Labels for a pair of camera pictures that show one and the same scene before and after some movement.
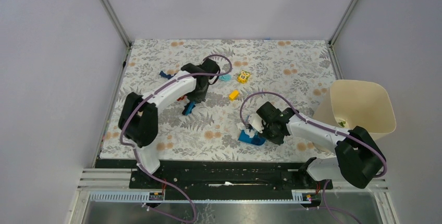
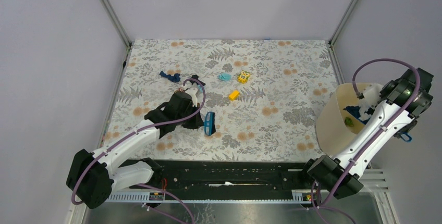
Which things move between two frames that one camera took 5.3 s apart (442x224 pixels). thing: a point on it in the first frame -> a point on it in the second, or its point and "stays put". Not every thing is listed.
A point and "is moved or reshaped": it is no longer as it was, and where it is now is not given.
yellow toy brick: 233,95 stays put
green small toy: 342,123 -> 348,122
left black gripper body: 199,95 -> 192,123
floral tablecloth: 294,75 stays put
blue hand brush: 188,107 is moved or reshaped
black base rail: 229,175 stays put
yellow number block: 243,77 stays put
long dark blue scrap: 168,76 stays put
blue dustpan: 256,140 -> 356,110
